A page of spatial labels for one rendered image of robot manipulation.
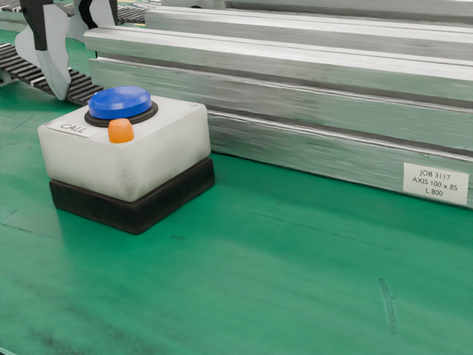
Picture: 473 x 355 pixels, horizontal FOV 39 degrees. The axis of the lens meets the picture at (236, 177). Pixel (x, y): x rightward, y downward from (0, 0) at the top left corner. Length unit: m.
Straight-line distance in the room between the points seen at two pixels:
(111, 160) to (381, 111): 0.17
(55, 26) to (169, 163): 0.25
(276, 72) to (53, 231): 0.18
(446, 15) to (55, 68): 0.35
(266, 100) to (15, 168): 0.21
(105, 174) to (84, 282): 0.07
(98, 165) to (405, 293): 0.19
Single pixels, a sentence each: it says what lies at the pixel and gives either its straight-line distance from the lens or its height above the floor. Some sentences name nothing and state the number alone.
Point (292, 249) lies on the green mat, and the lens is 0.38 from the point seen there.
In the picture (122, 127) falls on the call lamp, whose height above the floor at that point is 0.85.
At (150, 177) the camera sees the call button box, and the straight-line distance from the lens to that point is 0.41.
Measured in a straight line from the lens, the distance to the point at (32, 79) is 0.70.
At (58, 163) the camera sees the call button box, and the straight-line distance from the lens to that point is 0.44.
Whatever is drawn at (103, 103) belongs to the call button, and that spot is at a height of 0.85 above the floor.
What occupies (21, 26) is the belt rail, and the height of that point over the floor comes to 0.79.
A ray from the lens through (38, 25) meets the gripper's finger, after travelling 0.62.
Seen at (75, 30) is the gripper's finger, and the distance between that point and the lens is 0.71.
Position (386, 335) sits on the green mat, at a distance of 0.32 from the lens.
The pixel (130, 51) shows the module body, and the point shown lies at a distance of 0.53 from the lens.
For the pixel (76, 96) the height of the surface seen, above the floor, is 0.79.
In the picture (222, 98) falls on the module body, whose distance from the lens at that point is 0.48.
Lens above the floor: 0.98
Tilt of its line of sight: 26 degrees down
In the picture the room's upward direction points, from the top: 5 degrees counter-clockwise
